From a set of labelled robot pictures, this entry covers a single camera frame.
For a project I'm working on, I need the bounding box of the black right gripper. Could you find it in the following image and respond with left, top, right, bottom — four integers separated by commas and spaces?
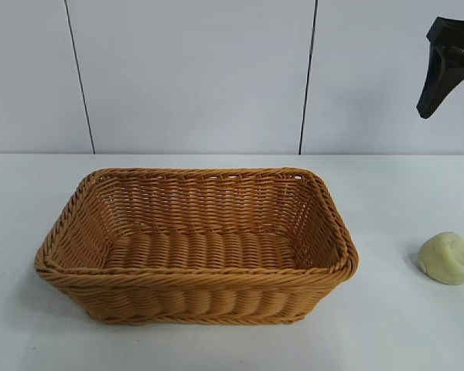
415, 16, 464, 119

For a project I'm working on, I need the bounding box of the pale yellow egg yolk pastry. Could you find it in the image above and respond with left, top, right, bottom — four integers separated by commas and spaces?
417, 231, 464, 287

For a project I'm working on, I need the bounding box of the woven orange wicker basket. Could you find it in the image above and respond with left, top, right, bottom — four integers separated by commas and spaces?
33, 165, 360, 325

